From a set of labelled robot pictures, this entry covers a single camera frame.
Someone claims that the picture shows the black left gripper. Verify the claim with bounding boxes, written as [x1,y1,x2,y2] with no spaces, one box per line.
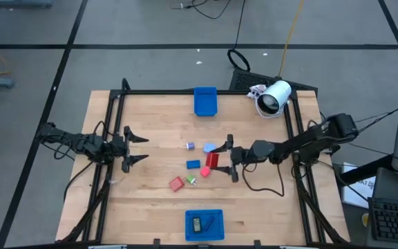
[111,125,150,174]

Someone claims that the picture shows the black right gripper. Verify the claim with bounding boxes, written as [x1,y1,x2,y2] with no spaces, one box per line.
[209,133,254,184]

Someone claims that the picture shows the red wall charger with prongs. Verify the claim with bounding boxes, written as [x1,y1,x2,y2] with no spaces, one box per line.
[205,152,220,169]

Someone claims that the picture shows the red rectangular adapter block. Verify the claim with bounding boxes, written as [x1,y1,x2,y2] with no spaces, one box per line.
[169,176,186,192]

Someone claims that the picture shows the blue slotted plastic basket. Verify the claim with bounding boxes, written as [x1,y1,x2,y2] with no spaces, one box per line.
[184,209,225,242]
[193,86,218,118]

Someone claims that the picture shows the crumpled white paper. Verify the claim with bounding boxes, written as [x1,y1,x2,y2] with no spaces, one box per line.
[247,84,268,101]

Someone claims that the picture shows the black mesh panel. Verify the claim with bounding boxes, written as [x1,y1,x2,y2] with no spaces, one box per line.
[229,68,319,93]

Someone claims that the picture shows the white paper sheet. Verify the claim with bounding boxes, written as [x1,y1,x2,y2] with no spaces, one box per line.
[342,161,376,209]

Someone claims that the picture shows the black desk bar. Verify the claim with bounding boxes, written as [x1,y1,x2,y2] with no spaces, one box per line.
[337,154,393,187]

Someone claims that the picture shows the dark grey laptop screen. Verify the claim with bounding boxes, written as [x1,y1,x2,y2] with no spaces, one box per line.
[371,167,398,208]

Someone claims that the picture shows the black keyboard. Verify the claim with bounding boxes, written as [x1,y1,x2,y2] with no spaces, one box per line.
[368,196,398,246]

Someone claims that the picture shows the black aluminium table frame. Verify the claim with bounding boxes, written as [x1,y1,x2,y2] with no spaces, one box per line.
[55,77,350,245]

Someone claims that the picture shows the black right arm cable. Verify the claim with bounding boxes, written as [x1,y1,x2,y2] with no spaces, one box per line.
[242,162,286,198]

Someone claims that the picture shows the black looped floor cable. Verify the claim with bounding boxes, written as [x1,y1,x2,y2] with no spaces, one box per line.
[227,0,252,73]

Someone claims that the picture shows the yellow cable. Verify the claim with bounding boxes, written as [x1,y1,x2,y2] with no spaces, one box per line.
[278,0,305,77]

